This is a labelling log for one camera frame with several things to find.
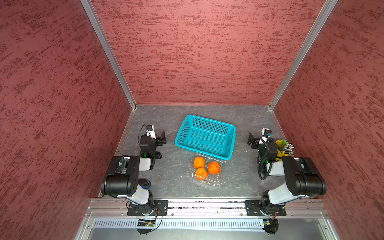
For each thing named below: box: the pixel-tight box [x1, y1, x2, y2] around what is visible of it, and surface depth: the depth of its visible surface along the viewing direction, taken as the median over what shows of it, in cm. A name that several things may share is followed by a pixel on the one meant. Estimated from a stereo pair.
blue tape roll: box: [141, 180, 152, 189], surface depth 83 cm
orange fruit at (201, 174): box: [195, 167, 208, 181], surface depth 83 cm
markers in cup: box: [283, 143, 295, 154], surface depth 79 cm
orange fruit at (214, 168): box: [208, 161, 221, 175], surface depth 84 cm
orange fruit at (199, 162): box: [193, 156, 206, 169], surface depth 87 cm
